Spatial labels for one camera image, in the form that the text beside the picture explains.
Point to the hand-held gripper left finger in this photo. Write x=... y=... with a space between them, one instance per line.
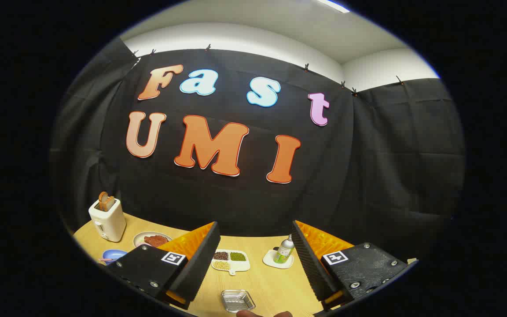
x=200 y=264

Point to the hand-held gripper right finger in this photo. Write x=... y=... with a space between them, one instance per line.
x=310 y=264

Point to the yellow soybeans portion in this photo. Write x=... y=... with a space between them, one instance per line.
x=222 y=265

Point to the red beans portion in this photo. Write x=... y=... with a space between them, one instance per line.
x=220 y=255

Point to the silver bottle with green label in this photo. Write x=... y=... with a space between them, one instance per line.
x=284 y=252

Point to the green beans portion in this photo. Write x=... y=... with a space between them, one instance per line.
x=237 y=256

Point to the white divided tray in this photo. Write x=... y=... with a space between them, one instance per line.
x=241 y=265

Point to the white coaster dish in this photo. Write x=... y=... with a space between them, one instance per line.
x=269 y=259

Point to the brown steak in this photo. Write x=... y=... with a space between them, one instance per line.
x=156 y=240

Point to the beige food plate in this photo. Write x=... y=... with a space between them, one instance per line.
x=140 y=240

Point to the blue plate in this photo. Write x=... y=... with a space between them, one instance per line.
x=115 y=255

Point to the white toaster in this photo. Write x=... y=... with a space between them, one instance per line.
x=110 y=224

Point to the toasted bread slice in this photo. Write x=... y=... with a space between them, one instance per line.
x=105 y=202

